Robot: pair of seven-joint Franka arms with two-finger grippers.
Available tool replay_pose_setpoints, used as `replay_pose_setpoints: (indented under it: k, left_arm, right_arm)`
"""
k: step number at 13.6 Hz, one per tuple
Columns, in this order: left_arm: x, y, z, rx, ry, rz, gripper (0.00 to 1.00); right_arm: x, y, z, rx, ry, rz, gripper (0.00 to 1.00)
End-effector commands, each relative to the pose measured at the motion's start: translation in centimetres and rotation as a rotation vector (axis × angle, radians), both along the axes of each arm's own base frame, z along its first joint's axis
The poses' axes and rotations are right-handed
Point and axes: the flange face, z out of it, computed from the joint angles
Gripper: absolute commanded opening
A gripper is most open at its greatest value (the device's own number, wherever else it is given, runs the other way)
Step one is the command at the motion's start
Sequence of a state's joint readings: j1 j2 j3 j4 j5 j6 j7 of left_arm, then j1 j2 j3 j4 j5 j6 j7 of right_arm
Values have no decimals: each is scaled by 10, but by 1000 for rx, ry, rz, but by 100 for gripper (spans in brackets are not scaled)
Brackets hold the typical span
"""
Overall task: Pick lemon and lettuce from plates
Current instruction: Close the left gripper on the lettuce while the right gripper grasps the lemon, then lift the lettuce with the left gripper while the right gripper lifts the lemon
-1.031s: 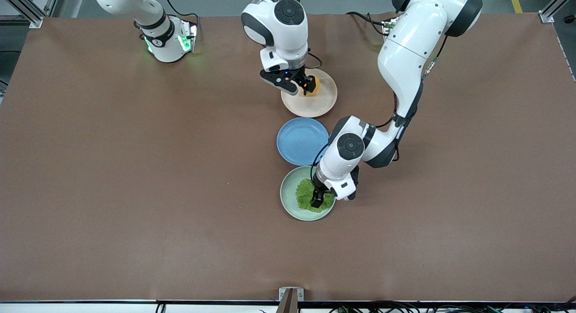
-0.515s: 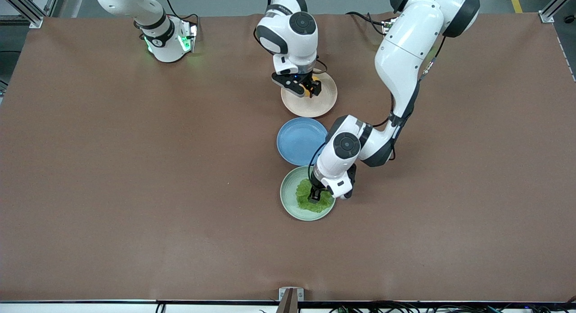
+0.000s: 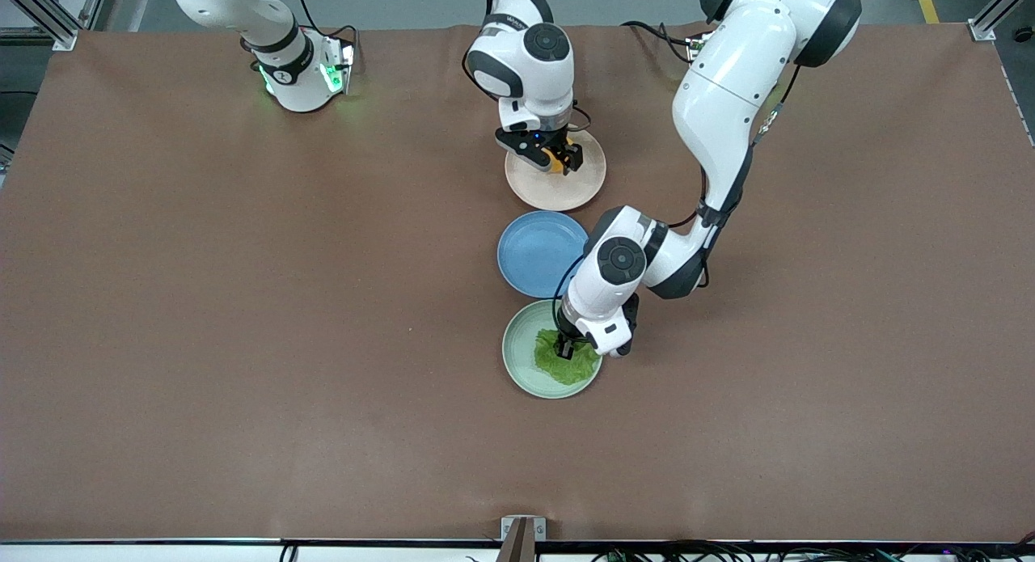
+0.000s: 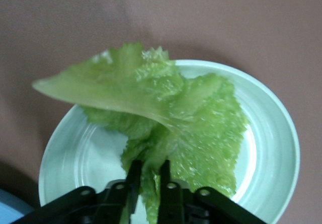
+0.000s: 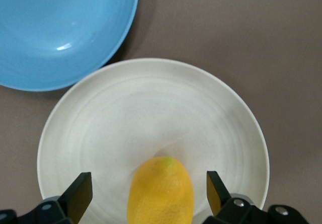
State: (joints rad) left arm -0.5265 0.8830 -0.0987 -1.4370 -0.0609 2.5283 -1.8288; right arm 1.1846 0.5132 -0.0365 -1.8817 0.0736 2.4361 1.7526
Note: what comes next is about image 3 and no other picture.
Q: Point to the yellow lemon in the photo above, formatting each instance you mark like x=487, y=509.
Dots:
x=558, y=156

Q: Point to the green lettuce leaf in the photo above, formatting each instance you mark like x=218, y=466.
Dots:
x=566, y=372

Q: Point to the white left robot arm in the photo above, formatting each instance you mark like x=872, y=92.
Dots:
x=728, y=85

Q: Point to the silver arm base connector box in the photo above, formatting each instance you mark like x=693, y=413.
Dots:
x=697, y=48
x=338, y=65

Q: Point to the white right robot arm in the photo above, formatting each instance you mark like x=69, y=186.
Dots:
x=525, y=61

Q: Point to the beige round plate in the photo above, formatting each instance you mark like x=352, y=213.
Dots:
x=566, y=192

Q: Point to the pale green round plate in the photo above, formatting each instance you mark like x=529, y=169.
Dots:
x=517, y=352

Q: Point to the blue round plate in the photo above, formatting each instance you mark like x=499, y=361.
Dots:
x=530, y=255

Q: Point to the brown table cover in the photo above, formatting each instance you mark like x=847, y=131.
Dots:
x=242, y=384

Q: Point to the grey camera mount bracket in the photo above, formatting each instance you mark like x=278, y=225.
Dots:
x=521, y=530

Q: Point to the aluminium frame profile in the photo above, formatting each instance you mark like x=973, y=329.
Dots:
x=990, y=16
x=48, y=20

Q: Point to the white table edge rail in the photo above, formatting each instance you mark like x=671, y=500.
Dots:
x=162, y=554

